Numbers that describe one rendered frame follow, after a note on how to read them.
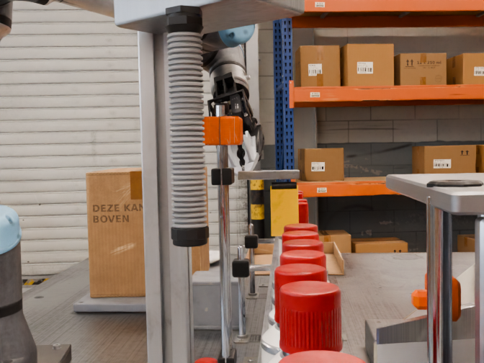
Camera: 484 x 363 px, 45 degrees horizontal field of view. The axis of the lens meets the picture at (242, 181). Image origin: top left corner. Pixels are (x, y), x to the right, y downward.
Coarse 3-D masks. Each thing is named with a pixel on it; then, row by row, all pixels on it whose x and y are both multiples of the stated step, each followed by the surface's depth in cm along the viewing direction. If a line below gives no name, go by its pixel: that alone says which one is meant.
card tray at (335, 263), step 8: (248, 248) 174; (256, 248) 185; (264, 248) 185; (272, 248) 184; (328, 248) 183; (336, 248) 171; (248, 256) 168; (256, 256) 181; (264, 256) 180; (328, 256) 178; (336, 256) 172; (328, 264) 166; (336, 264) 166; (256, 272) 157; (264, 272) 157; (328, 272) 155; (336, 272) 155
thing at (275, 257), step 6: (276, 240) 129; (276, 246) 120; (276, 252) 114; (276, 258) 108; (276, 264) 102; (270, 276) 92; (270, 282) 88; (270, 288) 84; (270, 294) 81; (270, 300) 77; (270, 306) 75; (264, 312) 72; (264, 318) 69; (264, 324) 67; (264, 330) 65; (258, 360) 56
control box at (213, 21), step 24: (120, 0) 58; (144, 0) 56; (168, 0) 54; (192, 0) 52; (216, 0) 51; (240, 0) 50; (264, 0) 51; (288, 0) 53; (120, 24) 59; (144, 24) 58; (216, 24) 59; (240, 24) 59
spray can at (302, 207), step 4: (300, 204) 81; (304, 204) 81; (300, 208) 81; (304, 208) 81; (300, 212) 81; (304, 212) 81; (300, 216) 81; (304, 216) 81; (300, 220) 81; (304, 220) 81; (280, 236) 81; (280, 240) 81; (280, 244) 81; (280, 248) 81; (280, 252) 82
